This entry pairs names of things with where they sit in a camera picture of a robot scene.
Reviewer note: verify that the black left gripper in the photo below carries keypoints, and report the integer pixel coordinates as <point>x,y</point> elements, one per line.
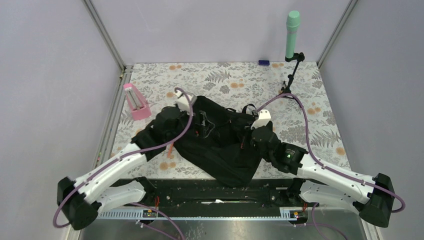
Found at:
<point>184,114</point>

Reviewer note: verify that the black student backpack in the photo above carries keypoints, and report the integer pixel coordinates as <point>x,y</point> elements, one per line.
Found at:
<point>219,142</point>

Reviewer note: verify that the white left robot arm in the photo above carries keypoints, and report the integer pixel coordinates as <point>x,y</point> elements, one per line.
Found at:
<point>81,200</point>

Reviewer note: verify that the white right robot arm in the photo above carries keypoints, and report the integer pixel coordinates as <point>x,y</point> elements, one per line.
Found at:
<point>318,181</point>

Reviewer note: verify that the pink metronome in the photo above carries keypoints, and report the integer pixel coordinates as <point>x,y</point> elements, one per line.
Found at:
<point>138,105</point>

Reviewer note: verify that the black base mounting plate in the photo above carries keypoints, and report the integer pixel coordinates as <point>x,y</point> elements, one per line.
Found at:
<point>202,198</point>

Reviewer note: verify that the floral patterned table mat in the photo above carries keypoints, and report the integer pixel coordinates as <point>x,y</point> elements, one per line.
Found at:
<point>301,117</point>

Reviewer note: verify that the small blue box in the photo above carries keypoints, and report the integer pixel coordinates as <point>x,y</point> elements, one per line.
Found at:
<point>263,62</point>

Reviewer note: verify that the black microphone tripod stand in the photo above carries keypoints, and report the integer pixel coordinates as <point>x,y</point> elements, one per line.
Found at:
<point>298,57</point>

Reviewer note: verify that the mint green microphone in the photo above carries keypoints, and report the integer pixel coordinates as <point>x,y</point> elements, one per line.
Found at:
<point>292,25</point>

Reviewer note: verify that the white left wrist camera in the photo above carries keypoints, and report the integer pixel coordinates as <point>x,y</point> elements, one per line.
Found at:
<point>182,102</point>

